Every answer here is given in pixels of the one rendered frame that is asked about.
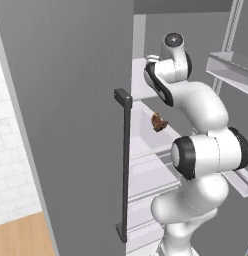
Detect brown steak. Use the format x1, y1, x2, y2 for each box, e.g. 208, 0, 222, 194
151, 112, 170, 133

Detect open grey fridge door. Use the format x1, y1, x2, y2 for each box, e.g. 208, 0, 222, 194
209, 0, 248, 256

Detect grey fridge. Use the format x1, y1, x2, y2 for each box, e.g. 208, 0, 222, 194
130, 0, 248, 256

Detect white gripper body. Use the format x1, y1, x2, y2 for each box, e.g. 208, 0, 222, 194
144, 54, 161, 65

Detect black fridge door handle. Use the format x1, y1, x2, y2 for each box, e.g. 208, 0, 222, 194
113, 87, 133, 244

